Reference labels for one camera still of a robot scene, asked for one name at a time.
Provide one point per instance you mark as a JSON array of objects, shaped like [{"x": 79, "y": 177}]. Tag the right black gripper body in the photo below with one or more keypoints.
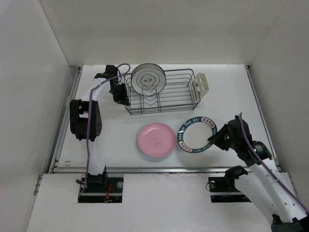
[{"x": 234, "y": 143}]

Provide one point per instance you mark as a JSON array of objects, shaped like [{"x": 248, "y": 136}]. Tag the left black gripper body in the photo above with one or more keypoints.
[{"x": 119, "y": 94}]

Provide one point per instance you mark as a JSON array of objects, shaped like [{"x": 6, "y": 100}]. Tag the patterned ceramic plate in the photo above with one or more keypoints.
[
  {"x": 193, "y": 134},
  {"x": 148, "y": 79}
]

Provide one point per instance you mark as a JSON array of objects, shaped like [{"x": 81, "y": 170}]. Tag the grey wire dish rack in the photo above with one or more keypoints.
[{"x": 180, "y": 93}]

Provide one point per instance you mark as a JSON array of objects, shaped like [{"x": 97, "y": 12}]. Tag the pink plastic plate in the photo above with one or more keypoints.
[{"x": 156, "y": 140}]

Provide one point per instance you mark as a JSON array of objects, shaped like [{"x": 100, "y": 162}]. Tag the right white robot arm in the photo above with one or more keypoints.
[{"x": 262, "y": 184}]

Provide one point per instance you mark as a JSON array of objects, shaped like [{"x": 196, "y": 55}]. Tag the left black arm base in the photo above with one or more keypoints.
[{"x": 109, "y": 192}]

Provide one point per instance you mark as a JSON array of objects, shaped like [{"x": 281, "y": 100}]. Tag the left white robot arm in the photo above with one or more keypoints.
[{"x": 86, "y": 121}]

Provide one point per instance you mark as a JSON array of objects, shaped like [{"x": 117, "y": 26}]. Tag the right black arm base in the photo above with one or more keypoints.
[{"x": 221, "y": 191}]

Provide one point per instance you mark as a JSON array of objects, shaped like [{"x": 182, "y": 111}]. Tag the white plastic cutlery holder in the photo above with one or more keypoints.
[{"x": 201, "y": 84}]

